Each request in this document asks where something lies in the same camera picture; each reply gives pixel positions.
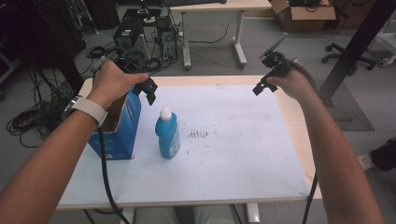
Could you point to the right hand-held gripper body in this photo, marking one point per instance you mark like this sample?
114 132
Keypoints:
277 63

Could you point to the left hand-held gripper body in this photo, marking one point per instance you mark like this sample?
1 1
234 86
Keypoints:
128 66

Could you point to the blue bottle with white cap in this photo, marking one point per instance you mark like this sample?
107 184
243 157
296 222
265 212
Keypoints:
168 137

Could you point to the blue cardboard box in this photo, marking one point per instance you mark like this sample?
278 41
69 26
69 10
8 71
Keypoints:
123 130

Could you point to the person's right hand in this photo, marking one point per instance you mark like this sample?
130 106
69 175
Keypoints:
292 84

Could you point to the person's left hand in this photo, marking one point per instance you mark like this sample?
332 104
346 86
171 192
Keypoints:
113 82

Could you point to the black device with green label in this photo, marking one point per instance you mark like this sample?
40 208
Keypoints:
128 35

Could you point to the open computer tower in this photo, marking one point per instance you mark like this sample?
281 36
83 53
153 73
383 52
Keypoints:
167 39

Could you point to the brown cardboard box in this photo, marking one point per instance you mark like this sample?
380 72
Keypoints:
306 15

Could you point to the white wristwatch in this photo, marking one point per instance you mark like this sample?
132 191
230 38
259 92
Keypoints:
91 109

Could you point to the white table mat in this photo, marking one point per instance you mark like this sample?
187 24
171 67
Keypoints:
233 155

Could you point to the black office chair base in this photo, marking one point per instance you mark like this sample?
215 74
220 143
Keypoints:
348 56

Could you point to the grey floor mat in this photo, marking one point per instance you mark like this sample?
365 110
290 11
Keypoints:
348 112

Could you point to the beige desk with white legs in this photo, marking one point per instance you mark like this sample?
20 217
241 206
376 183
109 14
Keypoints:
218 5

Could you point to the white table leg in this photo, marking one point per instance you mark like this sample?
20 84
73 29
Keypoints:
252 214

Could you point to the black metal stand post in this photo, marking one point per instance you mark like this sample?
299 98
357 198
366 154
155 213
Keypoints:
358 46

